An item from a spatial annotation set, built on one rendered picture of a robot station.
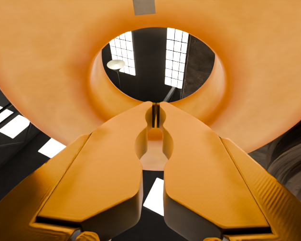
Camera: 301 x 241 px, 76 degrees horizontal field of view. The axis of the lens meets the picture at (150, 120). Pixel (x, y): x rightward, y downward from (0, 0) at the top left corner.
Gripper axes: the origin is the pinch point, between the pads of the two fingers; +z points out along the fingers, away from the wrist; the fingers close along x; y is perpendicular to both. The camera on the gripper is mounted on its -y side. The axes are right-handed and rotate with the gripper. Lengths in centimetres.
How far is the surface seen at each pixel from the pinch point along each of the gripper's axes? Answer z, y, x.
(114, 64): 651, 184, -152
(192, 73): 39.5, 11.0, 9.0
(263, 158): 36, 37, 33
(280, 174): 18.6, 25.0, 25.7
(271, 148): 25.1, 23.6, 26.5
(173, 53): 737, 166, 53
